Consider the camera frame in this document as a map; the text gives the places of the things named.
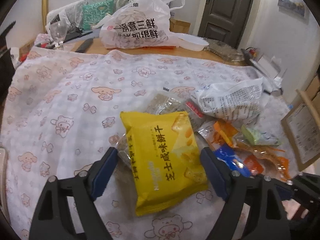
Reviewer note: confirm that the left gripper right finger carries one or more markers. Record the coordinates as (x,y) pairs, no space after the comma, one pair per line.
(267,218)

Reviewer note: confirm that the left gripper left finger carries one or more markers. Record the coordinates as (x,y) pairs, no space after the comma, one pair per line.
(66,209)

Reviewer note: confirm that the orange duck neck packet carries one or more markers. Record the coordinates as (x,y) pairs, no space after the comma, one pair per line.
(258,159)

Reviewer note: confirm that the green blue candy packet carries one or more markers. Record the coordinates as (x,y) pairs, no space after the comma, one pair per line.
(258,138)

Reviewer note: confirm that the yellow cheese cracker packet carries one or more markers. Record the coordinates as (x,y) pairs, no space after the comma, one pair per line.
(164,159)

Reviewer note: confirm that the blue snack bag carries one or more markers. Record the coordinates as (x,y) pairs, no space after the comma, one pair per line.
(226,154)

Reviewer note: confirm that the white printed snack bag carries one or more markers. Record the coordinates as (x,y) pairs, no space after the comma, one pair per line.
(231,101)

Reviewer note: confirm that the grey seaweed snack packet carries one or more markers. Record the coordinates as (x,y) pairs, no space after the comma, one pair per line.
(160,103)

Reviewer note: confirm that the clear plastic tray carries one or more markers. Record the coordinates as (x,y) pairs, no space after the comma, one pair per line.
(223,50)

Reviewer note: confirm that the black remote control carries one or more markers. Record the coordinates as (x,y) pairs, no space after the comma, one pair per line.
(85,46)

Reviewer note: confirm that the white plastic bowl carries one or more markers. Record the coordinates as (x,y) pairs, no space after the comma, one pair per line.
(191,42)

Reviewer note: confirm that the wine glass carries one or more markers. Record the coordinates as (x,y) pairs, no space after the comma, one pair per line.
(58,32)

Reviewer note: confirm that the green patterned cushion bag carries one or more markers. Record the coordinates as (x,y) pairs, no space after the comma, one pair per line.
(84,14)

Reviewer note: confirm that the small cardboard box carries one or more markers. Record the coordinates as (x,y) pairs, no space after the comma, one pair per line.
(177,26)

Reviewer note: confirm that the white plastic shopping bag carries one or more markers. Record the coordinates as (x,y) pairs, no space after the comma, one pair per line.
(141,23)

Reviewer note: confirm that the dark wooden door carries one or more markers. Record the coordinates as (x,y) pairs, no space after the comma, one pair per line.
(225,20)

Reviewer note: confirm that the landscape wall picture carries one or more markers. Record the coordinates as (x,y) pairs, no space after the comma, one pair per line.
(298,7)

